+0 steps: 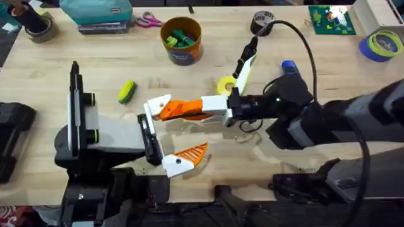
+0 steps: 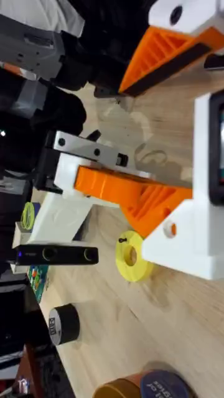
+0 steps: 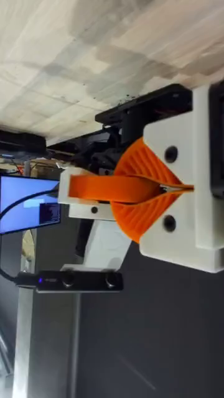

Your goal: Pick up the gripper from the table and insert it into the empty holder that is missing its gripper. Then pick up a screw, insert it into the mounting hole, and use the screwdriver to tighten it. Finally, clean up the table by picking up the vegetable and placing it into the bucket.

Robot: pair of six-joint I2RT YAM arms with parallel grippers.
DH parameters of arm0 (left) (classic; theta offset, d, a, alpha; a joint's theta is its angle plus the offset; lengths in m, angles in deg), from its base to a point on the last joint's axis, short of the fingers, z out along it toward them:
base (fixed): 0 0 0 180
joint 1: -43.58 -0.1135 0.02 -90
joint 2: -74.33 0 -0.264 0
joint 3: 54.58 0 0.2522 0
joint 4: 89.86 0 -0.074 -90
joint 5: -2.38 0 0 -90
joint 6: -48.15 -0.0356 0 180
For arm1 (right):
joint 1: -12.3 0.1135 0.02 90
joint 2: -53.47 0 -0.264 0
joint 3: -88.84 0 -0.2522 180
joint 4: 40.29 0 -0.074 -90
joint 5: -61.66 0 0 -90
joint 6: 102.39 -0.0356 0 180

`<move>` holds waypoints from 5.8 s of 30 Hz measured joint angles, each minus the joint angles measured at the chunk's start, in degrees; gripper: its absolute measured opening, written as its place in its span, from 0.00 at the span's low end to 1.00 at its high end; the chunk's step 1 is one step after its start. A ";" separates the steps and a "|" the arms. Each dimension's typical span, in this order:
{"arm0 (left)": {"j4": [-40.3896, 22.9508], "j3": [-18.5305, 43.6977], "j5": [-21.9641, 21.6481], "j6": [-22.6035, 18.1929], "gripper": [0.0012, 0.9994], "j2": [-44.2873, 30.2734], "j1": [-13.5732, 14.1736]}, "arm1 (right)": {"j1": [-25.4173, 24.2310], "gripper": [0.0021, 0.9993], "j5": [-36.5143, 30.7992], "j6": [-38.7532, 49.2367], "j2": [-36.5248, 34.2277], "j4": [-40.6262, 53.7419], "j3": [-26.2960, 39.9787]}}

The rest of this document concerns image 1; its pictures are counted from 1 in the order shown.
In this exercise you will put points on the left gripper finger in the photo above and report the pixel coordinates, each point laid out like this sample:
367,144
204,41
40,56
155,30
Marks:
155,105
176,165

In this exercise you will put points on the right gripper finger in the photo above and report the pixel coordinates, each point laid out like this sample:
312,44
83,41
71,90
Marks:
214,104
228,119

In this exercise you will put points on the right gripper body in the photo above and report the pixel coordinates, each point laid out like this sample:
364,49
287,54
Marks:
252,105

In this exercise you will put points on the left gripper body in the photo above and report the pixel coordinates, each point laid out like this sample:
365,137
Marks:
120,135

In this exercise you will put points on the orange ribbed wedge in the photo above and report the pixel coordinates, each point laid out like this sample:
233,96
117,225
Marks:
170,110

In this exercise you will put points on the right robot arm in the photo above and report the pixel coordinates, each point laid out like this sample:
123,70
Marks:
347,119

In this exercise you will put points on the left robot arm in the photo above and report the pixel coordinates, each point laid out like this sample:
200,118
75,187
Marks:
94,195

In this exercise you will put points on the blue electric screwdriver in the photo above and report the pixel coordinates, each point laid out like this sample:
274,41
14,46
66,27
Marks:
289,67

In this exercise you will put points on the yellow disc with holes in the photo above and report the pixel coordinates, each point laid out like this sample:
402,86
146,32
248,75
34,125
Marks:
222,84

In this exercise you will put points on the right wrist upright plate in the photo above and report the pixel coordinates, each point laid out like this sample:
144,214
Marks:
247,75

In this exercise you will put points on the wrist upright plate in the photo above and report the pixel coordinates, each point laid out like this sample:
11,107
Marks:
75,110
247,75

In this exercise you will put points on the left wrist upright plate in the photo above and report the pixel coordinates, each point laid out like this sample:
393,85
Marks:
75,110

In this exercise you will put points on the orange tub with toys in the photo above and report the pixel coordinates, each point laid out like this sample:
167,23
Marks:
181,41

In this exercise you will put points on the pink scissors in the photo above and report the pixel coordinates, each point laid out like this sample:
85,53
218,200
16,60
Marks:
148,20

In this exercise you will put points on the black tape roll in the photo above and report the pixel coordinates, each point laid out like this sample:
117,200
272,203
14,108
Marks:
262,20

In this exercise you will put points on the flat dark case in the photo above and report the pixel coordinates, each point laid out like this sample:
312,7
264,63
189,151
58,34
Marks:
104,27

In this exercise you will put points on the black device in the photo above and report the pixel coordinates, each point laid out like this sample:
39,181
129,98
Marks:
14,132

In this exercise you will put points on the teal soft bag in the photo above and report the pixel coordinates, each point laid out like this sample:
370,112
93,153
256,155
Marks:
94,11

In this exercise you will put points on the green board with blocks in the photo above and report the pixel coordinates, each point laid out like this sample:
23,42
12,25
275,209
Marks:
331,20

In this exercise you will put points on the grey-brown tape roll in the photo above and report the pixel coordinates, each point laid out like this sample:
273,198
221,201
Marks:
47,33

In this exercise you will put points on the blue tape roll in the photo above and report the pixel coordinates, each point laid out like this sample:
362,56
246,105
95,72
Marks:
367,50

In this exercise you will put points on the yellow-green tape roll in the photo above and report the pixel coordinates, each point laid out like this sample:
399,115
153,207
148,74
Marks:
385,42

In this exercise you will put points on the black cylinder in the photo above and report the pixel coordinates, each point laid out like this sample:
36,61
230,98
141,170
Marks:
26,17

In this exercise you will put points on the pale wooden box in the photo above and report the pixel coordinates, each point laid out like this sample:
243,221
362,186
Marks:
378,15

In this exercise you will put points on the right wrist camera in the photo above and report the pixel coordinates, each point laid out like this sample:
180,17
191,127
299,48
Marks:
244,56

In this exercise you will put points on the black rail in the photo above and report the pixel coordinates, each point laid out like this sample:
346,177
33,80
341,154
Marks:
240,205

